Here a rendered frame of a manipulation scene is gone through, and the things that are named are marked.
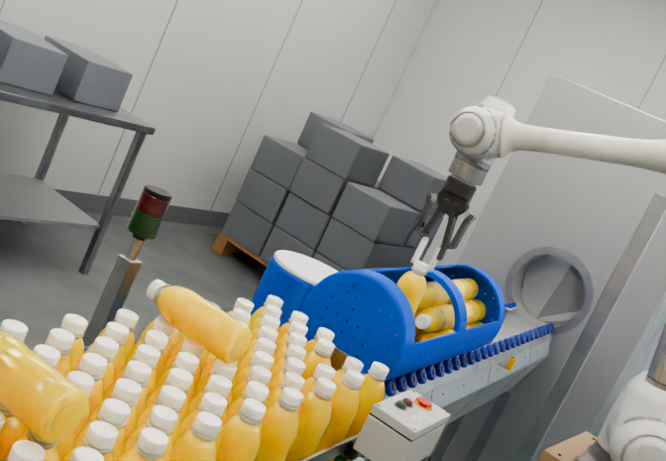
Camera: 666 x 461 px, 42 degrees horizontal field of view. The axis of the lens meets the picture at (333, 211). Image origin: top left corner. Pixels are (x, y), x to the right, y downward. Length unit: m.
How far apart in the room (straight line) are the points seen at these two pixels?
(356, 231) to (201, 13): 1.78
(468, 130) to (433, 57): 6.09
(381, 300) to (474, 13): 5.99
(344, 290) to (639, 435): 0.74
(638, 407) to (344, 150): 4.13
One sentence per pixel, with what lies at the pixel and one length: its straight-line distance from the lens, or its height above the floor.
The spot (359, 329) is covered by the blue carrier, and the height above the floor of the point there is 1.10.
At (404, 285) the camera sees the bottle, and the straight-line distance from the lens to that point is 2.11.
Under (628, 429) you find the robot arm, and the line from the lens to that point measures 1.88.
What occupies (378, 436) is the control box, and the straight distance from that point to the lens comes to 1.71.
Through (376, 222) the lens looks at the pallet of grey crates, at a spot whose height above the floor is 0.79.
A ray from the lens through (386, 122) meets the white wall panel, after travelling 8.04.
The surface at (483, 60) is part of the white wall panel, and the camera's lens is 7.73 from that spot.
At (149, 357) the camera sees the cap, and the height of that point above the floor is 1.11.
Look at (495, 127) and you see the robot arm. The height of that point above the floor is 1.67.
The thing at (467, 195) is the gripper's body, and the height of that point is 1.50.
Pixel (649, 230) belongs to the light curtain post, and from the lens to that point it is 3.32.
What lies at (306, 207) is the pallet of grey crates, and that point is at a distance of 5.89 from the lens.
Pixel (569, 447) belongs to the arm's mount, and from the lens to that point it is 2.23.
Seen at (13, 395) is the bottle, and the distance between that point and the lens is 1.12.
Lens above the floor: 1.68
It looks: 10 degrees down
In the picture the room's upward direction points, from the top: 25 degrees clockwise
